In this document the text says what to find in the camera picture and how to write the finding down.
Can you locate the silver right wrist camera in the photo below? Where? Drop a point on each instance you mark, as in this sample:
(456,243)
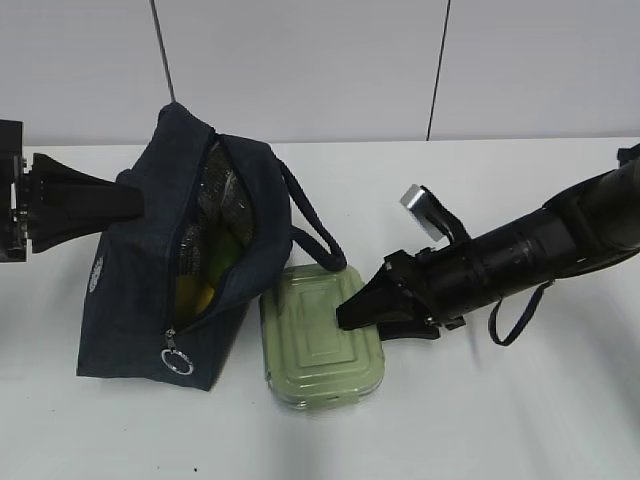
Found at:
(436,220)

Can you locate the green lidded lunch box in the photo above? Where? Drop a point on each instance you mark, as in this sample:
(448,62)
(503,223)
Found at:
(311,363)

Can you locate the green cucumber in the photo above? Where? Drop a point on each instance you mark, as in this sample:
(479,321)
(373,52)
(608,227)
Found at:
(227,244)

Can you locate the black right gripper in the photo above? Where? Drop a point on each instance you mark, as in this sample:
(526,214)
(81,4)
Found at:
(405,299)

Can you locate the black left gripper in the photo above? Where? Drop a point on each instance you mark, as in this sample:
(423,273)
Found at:
(71,203)

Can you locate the dark blue zip bag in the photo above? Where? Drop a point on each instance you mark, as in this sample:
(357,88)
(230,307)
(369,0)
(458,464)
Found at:
(192,178)

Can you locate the yellow bread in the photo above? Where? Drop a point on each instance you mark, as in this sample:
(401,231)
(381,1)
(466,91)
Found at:
(193,295)

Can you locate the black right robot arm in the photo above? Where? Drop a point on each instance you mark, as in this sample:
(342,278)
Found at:
(588,227)

